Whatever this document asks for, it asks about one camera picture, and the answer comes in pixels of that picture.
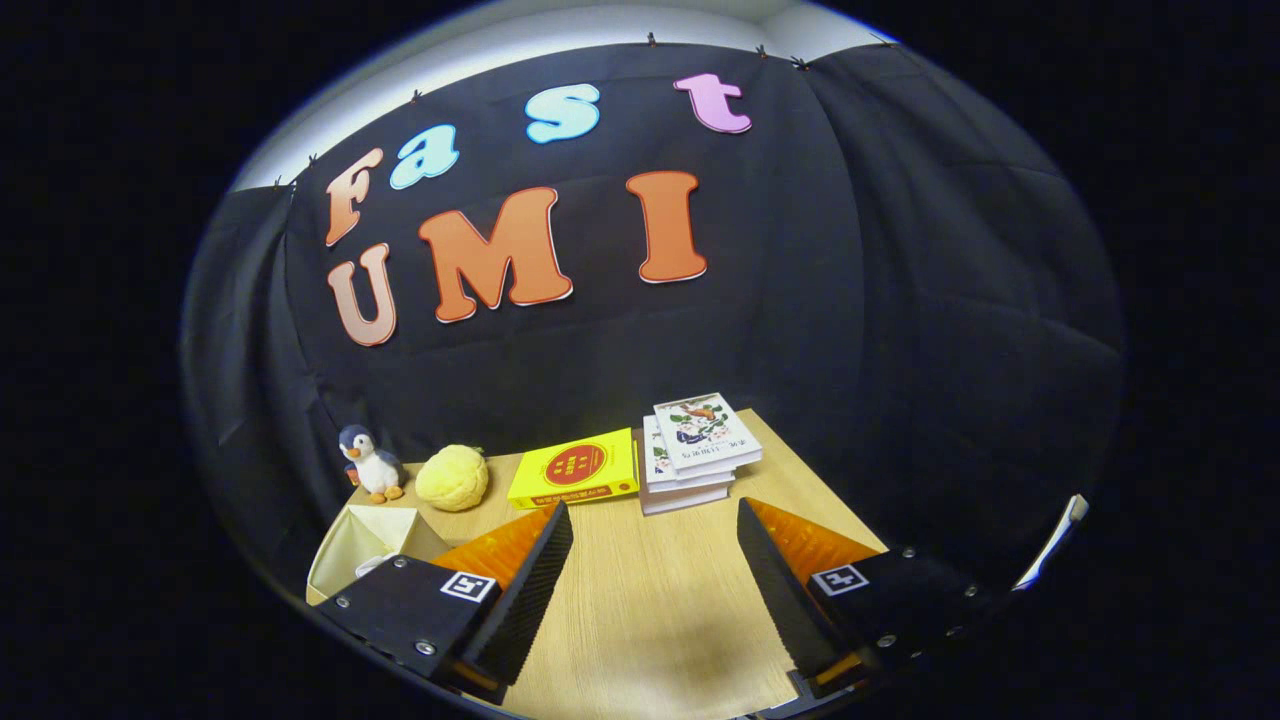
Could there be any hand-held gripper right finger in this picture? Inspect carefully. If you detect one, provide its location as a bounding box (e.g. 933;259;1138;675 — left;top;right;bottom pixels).
737;497;1011;701

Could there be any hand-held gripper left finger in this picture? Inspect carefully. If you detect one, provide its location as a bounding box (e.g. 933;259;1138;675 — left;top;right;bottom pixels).
318;500;576;706

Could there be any beige fabric storage box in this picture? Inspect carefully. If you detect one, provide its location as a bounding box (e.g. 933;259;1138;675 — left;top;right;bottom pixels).
305;503;451;606

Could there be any yellow round plush toy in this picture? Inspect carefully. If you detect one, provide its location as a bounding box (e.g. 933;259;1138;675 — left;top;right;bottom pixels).
415;444;491;513

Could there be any yellow book with red circle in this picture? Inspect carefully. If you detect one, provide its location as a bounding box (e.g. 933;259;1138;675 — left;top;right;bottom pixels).
507;428;641;511

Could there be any white thick book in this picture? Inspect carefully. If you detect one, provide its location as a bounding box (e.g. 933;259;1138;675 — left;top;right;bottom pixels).
640;470;736;517

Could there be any white illustrated book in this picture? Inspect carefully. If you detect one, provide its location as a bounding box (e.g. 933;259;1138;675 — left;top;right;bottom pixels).
643;415;739;493

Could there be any white book with bird picture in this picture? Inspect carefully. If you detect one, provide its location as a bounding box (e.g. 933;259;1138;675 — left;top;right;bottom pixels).
653;392;764;479

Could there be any penguin plush toy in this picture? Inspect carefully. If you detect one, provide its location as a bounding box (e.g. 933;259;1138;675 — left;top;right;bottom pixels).
338;424;407;504

